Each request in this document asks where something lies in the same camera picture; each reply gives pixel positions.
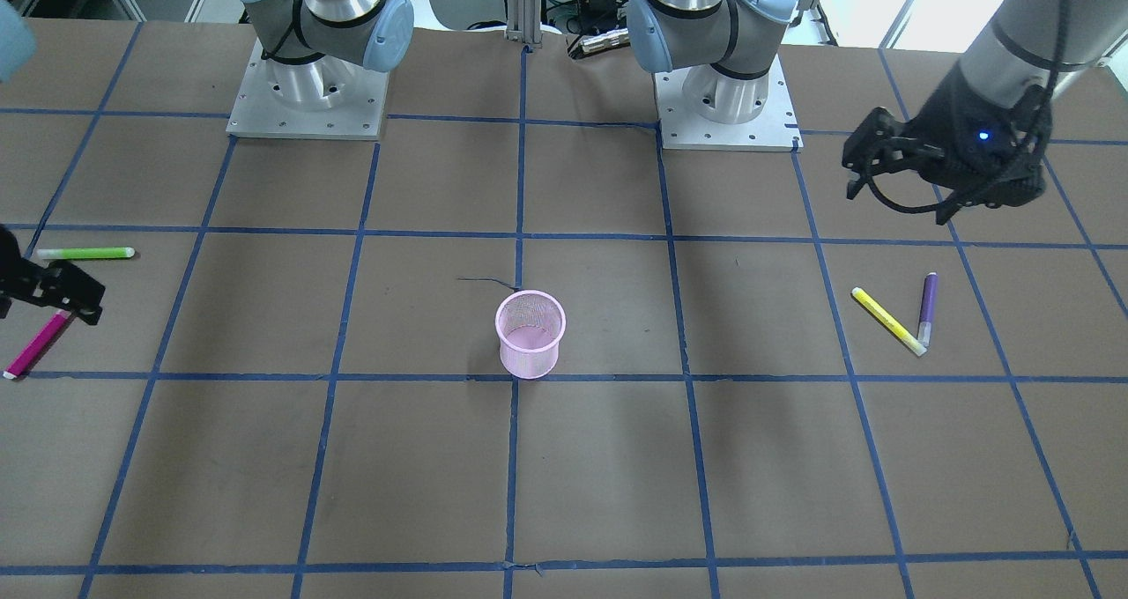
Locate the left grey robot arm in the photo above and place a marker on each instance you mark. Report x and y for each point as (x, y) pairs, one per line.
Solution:
(1046, 42)

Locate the aluminium frame post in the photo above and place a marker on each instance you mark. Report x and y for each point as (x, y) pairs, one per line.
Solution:
(523, 22)

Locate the green highlighter pen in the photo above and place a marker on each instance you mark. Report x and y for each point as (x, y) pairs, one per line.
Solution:
(80, 254)

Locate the purple marker pen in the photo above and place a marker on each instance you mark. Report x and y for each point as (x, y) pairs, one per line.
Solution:
(927, 308)

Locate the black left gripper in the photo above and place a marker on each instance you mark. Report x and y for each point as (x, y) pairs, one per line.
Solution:
(945, 135)

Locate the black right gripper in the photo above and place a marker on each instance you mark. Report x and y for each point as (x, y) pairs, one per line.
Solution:
(51, 289)

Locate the pink mesh cup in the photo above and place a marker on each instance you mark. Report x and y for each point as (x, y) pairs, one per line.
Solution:
(529, 325)

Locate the yellow highlighter pen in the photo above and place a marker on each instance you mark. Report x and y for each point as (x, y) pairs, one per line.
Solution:
(887, 321)

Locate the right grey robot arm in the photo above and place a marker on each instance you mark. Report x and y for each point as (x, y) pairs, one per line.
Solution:
(296, 36)

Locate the pink marker pen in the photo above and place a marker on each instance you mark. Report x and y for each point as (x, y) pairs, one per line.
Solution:
(37, 344)

